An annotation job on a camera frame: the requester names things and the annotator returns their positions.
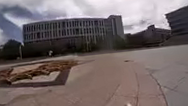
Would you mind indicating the row of dark trees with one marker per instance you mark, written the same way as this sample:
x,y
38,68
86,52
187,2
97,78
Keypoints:
x,y
11,51

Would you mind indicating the dark multi-storey building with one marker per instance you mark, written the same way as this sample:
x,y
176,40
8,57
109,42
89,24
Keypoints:
x,y
184,19

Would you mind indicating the person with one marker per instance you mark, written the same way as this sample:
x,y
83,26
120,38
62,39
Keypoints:
x,y
51,53

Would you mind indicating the low dark building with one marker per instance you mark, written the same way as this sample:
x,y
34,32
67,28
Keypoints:
x,y
150,34

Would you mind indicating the grey paved plaza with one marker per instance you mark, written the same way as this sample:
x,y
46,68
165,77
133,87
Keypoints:
x,y
118,83

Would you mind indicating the pale pole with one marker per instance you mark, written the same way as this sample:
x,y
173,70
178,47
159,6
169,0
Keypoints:
x,y
20,52

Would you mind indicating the brown patterned ground inlay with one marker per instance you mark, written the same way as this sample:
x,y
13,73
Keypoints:
x,y
33,72

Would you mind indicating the curved pale multi-storey building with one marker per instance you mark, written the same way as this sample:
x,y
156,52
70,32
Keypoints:
x,y
69,31

